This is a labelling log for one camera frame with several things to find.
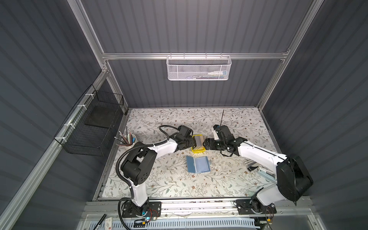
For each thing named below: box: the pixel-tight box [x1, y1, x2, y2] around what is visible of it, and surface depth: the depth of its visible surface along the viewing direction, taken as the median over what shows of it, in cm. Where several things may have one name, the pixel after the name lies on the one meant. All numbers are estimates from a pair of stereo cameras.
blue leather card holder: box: [185, 155, 212, 174], surface depth 91 cm
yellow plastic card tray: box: [191, 134, 206, 154], surface depth 96 cm
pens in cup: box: [114, 126, 136, 147], surface depth 93 cm
